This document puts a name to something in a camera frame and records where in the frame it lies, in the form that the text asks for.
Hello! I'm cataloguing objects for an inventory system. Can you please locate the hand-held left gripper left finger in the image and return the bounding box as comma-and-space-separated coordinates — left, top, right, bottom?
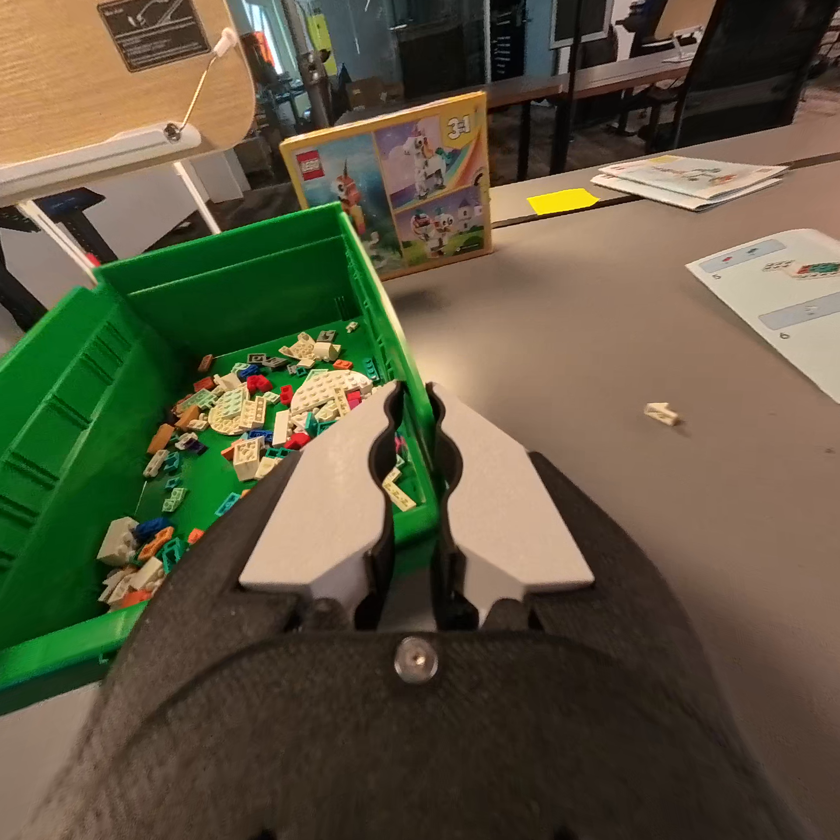
238, 381, 406, 608

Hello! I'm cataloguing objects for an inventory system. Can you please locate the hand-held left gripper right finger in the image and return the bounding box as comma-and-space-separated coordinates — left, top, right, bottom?
427, 382, 596, 629

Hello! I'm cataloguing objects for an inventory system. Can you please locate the pile of lego pieces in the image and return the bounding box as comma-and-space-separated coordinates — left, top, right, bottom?
97, 322, 421, 609

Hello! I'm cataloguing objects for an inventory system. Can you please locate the green plastic storage bin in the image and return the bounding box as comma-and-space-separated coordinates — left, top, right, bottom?
0, 202, 441, 718

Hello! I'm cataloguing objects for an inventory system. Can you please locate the lego instruction booklet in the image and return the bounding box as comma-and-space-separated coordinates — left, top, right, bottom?
686, 228, 840, 401

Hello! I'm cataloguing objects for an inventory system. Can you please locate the colourful lego set box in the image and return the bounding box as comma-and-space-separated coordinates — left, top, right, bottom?
280, 91, 494, 283

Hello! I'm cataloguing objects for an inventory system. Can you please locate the yellow paper sheet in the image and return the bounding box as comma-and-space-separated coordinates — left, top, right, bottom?
527, 188, 601, 217

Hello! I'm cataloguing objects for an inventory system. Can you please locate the white printed leaflet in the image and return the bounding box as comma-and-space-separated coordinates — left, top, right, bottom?
599, 155, 790, 199
589, 172, 783, 213

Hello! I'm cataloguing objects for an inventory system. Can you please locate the grey light stand pole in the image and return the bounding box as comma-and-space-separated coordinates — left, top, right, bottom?
289, 0, 333, 130

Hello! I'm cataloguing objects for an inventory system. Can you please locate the dark wooden office desk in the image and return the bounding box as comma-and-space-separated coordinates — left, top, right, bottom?
486, 46, 698, 182

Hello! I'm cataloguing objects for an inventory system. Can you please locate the black mesh office chair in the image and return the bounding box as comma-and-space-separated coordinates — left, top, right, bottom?
656, 0, 840, 156

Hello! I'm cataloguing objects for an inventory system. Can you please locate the framed panel on stand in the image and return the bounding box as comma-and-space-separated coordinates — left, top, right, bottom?
550, 0, 616, 51

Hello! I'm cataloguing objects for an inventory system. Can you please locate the yellow wall sign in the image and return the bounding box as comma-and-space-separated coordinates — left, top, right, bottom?
307, 13, 337, 74

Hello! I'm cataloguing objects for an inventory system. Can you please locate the wooden book stand white frame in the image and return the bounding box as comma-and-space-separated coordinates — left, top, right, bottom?
0, 0, 258, 291

